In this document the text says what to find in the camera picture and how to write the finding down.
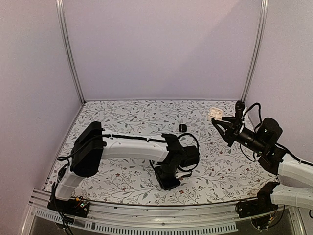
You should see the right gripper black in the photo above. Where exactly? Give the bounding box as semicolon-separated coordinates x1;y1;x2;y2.
213;116;267;155

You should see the white charging case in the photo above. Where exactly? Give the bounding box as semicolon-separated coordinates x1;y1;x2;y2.
207;107;223;121

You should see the black earbud charging case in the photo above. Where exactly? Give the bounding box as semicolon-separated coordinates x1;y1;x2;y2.
179;124;187;133

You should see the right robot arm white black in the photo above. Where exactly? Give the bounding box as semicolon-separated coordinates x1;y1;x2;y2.
211;117;313;213

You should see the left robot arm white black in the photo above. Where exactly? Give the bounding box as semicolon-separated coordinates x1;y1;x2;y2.
53;121;200;212

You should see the floral patterned table mat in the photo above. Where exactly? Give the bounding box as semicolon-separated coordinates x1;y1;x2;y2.
46;101;277;206

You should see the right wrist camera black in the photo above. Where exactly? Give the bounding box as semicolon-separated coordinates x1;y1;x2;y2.
235;100;245;119

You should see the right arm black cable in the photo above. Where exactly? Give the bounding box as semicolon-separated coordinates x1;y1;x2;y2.
244;102;262;133

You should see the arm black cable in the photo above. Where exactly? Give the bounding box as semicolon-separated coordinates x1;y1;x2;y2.
244;102;262;133
176;133;201;172

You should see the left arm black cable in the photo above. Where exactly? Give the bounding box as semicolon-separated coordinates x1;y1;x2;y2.
176;133;201;172

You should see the aluminium front rail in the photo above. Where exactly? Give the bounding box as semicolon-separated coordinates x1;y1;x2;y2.
21;188;313;235

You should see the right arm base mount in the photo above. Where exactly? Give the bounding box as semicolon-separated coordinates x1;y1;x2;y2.
235;182;280;218

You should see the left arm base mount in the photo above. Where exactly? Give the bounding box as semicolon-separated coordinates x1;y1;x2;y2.
47;197;90;218

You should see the right aluminium corner post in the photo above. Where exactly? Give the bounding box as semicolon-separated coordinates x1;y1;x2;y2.
241;0;269;102

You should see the aluminium corner post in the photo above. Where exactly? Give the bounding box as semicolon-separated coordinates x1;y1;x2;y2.
241;0;269;102
55;0;86;105

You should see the left aluminium corner post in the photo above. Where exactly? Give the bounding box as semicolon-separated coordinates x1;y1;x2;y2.
55;0;86;105

